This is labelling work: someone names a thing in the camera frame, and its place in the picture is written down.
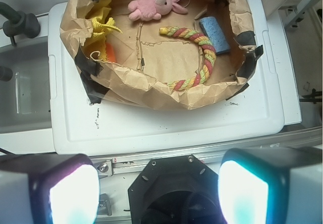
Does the small wooden stick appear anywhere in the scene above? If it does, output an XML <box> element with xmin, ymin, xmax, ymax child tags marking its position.
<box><xmin>194</xmin><ymin>8</ymin><xmax>207</xmax><ymax>20</ymax></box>

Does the yellow knitted cloth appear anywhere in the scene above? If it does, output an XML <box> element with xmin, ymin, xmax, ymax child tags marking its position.
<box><xmin>83</xmin><ymin>0</ymin><xmax>122</xmax><ymax>62</ymax></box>

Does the brown paper bag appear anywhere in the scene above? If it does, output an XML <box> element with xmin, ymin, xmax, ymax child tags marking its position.
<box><xmin>60</xmin><ymin>0</ymin><xmax>263</xmax><ymax>110</ymax></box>

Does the multicolored braided rope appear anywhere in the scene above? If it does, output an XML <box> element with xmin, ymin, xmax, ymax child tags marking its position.
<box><xmin>159</xmin><ymin>26</ymin><xmax>217</xmax><ymax>91</ymax></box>

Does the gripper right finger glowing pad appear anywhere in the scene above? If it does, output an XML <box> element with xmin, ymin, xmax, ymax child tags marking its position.
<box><xmin>218</xmin><ymin>147</ymin><xmax>322</xmax><ymax>223</ymax></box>

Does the clear plastic bin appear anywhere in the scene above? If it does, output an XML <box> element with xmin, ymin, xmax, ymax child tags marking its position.
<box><xmin>0</xmin><ymin>14</ymin><xmax>55</xmax><ymax>134</ymax></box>

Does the black octagonal mount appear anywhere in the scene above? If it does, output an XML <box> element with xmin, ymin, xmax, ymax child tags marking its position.
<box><xmin>128</xmin><ymin>155</ymin><xmax>226</xmax><ymax>223</ymax></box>

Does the black clamp knob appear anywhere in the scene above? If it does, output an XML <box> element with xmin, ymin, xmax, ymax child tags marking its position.
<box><xmin>1</xmin><ymin>2</ymin><xmax>41</xmax><ymax>47</ymax></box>

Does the pink plush bunny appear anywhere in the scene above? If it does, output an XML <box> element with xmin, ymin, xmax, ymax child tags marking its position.
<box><xmin>128</xmin><ymin>0</ymin><xmax>190</xmax><ymax>21</ymax></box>

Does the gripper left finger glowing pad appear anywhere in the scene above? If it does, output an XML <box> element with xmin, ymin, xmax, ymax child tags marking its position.
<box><xmin>1</xmin><ymin>153</ymin><xmax>100</xmax><ymax>223</ymax></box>

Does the aluminum extrusion rail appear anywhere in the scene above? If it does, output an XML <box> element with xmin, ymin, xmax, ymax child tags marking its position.
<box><xmin>91</xmin><ymin>126</ymin><xmax>322</xmax><ymax>178</ymax></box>

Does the blue sponge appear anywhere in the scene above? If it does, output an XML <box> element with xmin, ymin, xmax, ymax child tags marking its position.
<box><xmin>199</xmin><ymin>17</ymin><xmax>231</xmax><ymax>54</ymax></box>

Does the white plastic bin lid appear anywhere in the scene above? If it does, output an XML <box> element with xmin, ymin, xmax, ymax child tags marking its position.
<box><xmin>48</xmin><ymin>0</ymin><xmax>302</xmax><ymax>156</ymax></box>

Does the orange object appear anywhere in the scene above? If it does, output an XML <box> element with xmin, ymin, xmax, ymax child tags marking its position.
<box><xmin>105</xmin><ymin>42</ymin><xmax>117</xmax><ymax>63</ymax></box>

